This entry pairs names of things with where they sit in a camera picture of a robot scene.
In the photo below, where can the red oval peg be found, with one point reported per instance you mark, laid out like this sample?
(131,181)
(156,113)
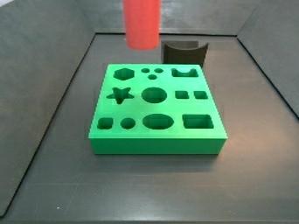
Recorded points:
(142,18)

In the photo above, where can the green shape sorter block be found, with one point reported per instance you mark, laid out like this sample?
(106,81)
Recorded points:
(155,110)

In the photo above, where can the black curved holder piece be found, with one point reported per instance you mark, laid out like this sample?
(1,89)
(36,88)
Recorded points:
(183,52)

